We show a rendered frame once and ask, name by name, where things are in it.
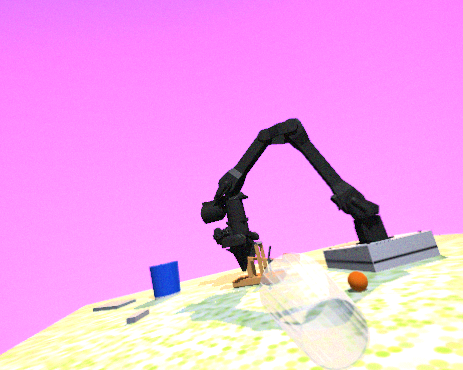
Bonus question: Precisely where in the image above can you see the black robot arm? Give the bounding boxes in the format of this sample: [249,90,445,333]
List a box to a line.
[200,118,394,245]

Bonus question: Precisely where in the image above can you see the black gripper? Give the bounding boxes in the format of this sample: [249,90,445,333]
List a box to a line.
[221,214,260,272]

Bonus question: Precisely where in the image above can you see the blue mug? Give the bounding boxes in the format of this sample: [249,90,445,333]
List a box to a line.
[149,261,181,300]

